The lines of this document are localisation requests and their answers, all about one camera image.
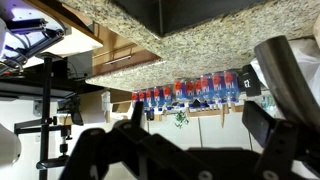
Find white plastic bag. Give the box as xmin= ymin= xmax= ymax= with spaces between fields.
xmin=249 ymin=38 xmax=320 ymax=111

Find small green plant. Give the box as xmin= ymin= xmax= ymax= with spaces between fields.
xmin=174 ymin=109 xmax=190 ymax=130

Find black stand pole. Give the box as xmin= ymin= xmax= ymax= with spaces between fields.
xmin=13 ymin=53 xmax=84 ymax=180

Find brown wood base cabinet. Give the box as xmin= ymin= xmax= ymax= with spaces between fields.
xmin=26 ymin=0 xmax=161 ymax=77

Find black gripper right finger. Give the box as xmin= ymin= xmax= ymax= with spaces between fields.
xmin=241 ymin=100 xmax=320 ymax=180

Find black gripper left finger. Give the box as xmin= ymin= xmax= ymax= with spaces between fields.
xmin=59 ymin=101 xmax=151 ymax=180

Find blue red label drink bottle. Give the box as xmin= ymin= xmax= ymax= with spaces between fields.
xmin=200 ymin=73 xmax=214 ymax=106
xmin=184 ymin=79 xmax=195 ymax=107
xmin=131 ymin=91 xmax=139 ymax=108
xmin=153 ymin=86 xmax=164 ymax=112
xmin=212 ymin=71 xmax=226 ymax=105
xmin=193 ymin=78 xmax=203 ymax=105
xmin=138 ymin=89 xmax=147 ymax=108
xmin=145 ymin=88 xmax=154 ymax=109
xmin=223 ymin=70 xmax=240 ymax=104
xmin=173 ymin=79 xmax=186 ymax=109
xmin=163 ymin=84 xmax=174 ymax=110

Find black jar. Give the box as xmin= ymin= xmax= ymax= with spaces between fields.
xmin=241 ymin=64 xmax=262 ymax=98

